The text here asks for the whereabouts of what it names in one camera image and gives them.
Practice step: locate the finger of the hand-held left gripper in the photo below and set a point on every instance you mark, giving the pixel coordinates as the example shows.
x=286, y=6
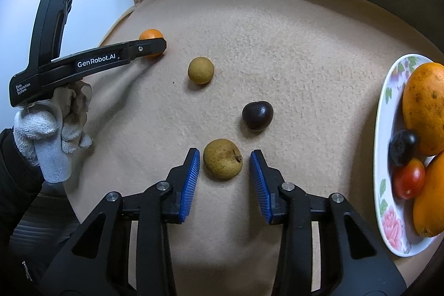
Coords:
x=149, y=47

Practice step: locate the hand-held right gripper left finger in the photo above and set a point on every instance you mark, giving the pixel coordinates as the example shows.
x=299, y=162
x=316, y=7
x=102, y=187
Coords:
x=190, y=188

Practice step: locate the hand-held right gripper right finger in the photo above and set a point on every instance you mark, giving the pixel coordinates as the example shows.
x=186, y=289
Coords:
x=260, y=188

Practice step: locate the small orange kumquat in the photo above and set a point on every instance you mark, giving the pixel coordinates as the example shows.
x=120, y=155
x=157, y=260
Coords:
x=151, y=35

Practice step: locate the tan longan with stem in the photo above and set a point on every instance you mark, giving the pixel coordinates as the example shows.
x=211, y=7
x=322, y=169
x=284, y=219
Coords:
x=222, y=159

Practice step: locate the white floral plate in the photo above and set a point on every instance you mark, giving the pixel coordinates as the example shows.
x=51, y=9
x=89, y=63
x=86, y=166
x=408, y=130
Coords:
x=388, y=209

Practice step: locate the dark purple grape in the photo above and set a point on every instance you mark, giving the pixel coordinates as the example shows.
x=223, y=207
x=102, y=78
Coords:
x=402, y=147
x=257, y=115

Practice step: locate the red cherry tomato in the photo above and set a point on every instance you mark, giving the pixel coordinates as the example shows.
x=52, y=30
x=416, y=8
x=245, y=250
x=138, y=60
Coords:
x=409, y=178

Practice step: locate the smooth large orange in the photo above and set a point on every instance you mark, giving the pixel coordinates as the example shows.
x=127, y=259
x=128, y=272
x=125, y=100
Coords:
x=432, y=202

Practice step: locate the person's left forearm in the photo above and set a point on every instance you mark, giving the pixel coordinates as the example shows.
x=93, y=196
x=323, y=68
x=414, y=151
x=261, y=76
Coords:
x=19, y=164

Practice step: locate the person's left hand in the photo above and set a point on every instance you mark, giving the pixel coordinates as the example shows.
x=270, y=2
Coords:
x=52, y=136

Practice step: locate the round tan longan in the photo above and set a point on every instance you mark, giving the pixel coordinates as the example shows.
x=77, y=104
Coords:
x=200, y=70

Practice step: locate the grey ribbed cloth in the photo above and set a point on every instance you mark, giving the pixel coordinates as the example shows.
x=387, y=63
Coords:
x=45, y=223

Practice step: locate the speckled large orange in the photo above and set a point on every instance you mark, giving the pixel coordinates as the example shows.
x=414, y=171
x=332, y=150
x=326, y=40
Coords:
x=426, y=108

